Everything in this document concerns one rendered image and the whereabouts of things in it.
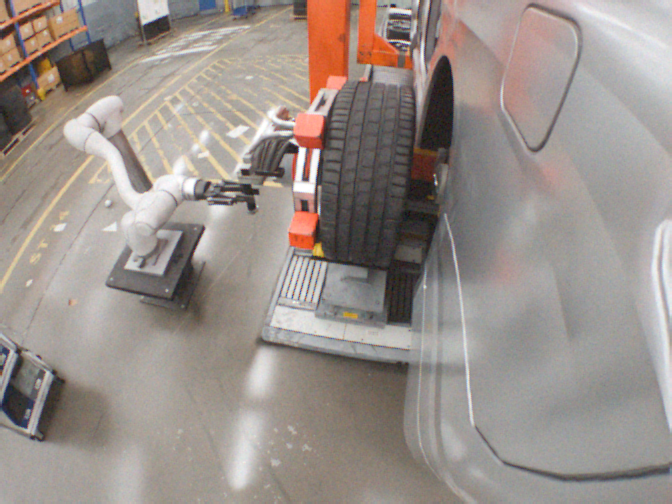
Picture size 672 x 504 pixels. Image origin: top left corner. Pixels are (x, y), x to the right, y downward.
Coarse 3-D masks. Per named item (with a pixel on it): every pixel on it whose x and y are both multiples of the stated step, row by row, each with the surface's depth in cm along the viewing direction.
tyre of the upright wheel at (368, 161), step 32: (352, 96) 80; (384, 96) 82; (352, 128) 77; (384, 128) 76; (352, 160) 77; (384, 160) 76; (352, 192) 80; (384, 192) 78; (320, 224) 88; (352, 224) 86; (384, 224) 84; (352, 256) 98; (384, 256) 93
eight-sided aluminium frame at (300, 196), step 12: (324, 96) 95; (336, 96) 94; (312, 108) 86; (324, 108) 86; (300, 156) 85; (300, 168) 85; (312, 168) 85; (300, 180) 85; (312, 180) 85; (300, 192) 86; (312, 192) 85; (300, 204) 90; (312, 204) 89
